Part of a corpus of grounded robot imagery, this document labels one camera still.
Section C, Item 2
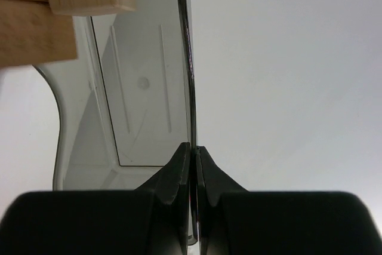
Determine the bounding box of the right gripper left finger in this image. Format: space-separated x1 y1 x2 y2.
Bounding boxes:
1 143 191 254

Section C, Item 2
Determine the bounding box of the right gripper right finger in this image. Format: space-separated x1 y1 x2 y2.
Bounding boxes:
196 147 381 254

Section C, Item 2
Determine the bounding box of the smoky transparent plastic bin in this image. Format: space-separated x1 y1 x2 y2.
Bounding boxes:
32 0 199 245

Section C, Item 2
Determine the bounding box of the long light wood block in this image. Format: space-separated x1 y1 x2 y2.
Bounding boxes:
1 0 78 68

